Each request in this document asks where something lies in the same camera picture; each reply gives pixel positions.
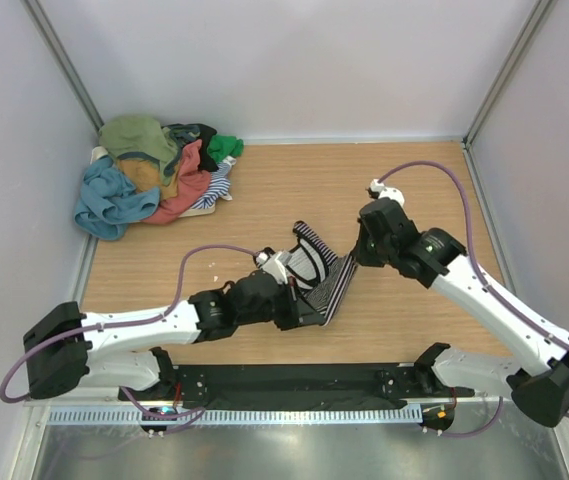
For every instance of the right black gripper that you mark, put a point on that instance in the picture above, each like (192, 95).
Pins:
(361, 256)

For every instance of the white paper scraps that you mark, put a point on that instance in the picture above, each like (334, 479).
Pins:
(213, 268)

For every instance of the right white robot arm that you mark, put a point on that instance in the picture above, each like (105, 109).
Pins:
(504, 320)

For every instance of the bright green tank top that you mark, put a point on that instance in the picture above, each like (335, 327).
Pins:
(221, 146)

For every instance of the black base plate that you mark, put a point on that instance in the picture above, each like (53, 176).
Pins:
(298, 387)

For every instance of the mustard yellow tank top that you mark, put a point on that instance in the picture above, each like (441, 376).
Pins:
(145, 176)

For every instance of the light blue tank top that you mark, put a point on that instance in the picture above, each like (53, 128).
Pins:
(109, 202)

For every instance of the slotted cable duct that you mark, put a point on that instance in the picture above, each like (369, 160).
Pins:
(129, 415)

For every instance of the black white striped tank top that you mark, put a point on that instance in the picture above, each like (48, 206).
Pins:
(322, 276)

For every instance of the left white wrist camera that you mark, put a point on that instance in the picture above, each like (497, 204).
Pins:
(274, 263)

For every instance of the white tray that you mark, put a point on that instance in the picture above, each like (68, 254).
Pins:
(99, 152)

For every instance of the aluminium frame rail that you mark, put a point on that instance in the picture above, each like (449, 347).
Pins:
(151, 376)

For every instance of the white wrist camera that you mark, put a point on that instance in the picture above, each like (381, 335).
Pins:
(378, 190)
(274, 263)

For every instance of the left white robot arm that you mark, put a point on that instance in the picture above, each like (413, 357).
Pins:
(69, 348)

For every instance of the salmon pink tank top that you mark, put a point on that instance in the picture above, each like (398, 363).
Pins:
(192, 183)

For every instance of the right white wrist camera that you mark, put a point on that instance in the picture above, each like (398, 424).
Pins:
(378, 190)

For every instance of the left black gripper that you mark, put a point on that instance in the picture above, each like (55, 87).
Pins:
(298, 312)

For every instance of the olive green tank top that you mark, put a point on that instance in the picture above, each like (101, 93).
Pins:
(140, 137)

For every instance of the blue white striped tank top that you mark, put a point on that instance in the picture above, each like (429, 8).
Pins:
(219, 187)

